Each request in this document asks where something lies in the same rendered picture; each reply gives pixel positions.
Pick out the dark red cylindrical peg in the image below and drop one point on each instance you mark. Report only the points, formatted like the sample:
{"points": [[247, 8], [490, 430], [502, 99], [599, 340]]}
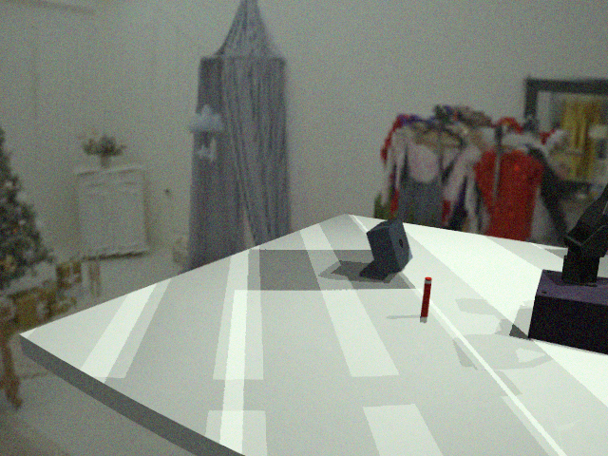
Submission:
{"points": [[426, 297]]}

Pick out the grey sloped panel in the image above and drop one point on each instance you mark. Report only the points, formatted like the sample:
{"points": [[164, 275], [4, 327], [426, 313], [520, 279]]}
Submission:
{"points": [[390, 248]]}

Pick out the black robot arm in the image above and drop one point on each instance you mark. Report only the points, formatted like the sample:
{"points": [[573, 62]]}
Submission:
{"points": [[587, 242]]}

